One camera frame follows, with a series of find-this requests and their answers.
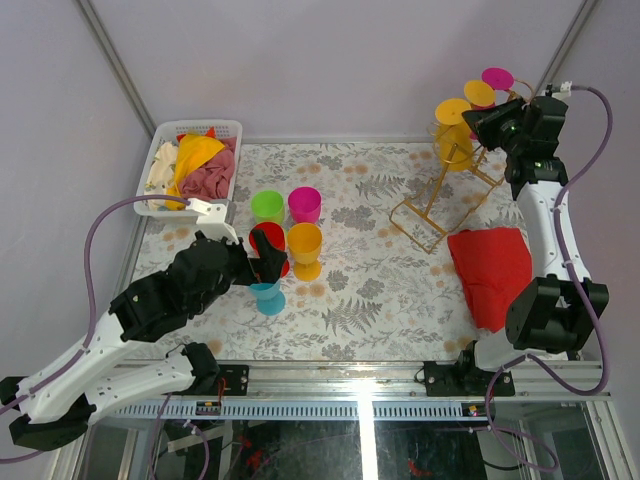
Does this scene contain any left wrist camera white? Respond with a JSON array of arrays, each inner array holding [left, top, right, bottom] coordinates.
[[186, 198, 239, 245]]

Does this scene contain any yellow wine glass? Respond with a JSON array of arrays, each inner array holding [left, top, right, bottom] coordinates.
[[287, 223, 323, 282], [434, 98, 473, 172], [464, 79, 496, 110]]

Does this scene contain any teal plastic wine glass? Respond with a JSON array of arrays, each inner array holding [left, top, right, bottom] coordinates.
[[249, 281, 286, 316]]

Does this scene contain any aluminium front rail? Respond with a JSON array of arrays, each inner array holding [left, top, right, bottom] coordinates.
[[237, 360, 602, 401]]

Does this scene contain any magenta plastic wine glass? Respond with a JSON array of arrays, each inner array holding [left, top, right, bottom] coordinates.
[[288, 186, 322, 223]]

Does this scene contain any slotted grey cable duct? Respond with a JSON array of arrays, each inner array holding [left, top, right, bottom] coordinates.
[[113, 398, 487, 422]]

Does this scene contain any cream floral cloth in basket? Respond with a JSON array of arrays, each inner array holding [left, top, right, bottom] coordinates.
[[144, 142, 178, 195]]

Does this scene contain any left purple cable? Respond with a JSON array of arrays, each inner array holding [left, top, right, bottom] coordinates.
[[0, 194, 192, 464]]

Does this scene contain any pink cloth in basket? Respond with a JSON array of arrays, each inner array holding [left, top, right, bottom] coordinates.
[[179, 137, 237, 200]]

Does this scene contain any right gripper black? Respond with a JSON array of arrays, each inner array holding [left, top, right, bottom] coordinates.
[[463, 97, 529, 156]]

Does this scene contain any green plastic wine glass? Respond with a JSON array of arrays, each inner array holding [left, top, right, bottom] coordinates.
[[250, 190, 285, 225]]

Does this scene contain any gold wire glass rack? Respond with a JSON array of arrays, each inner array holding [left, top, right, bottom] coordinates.
[[389, 74, 535, 254]]

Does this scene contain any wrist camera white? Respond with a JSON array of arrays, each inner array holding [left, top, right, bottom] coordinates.
[[545, 81, 573, 101], [186, 198, 239, 245]]

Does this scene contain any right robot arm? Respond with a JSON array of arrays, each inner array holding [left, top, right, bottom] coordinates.
[[451, 95, 610, 396]]

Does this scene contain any yellow cloth in basket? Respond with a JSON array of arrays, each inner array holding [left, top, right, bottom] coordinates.
[[168, 133, 226, 198]]

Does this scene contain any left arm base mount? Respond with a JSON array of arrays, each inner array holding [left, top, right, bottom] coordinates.
[[172, 342, 249, 398]]

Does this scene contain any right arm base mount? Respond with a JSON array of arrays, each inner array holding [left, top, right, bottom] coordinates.
[[414, 341, 515, 397]]

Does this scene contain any rear magenta wine glass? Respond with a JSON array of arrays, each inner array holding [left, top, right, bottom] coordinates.
[[481, 67, 515, 91]]

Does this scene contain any red folded cloth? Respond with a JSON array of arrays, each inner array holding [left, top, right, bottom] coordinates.
[[447, 227, 532, 333]]

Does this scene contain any white plastic basket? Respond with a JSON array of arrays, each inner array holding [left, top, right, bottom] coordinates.
[[134, 120, 243, 223]]

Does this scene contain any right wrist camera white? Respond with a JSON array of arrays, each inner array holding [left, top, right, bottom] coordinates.
[[545, 81, 573, 101]]

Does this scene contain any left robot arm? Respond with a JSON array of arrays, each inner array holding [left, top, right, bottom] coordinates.
[[1, 232, 287, 451]]

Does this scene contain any red plastic wine glass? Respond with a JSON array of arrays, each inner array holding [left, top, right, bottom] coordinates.
[[249, 222, 290, 283]]

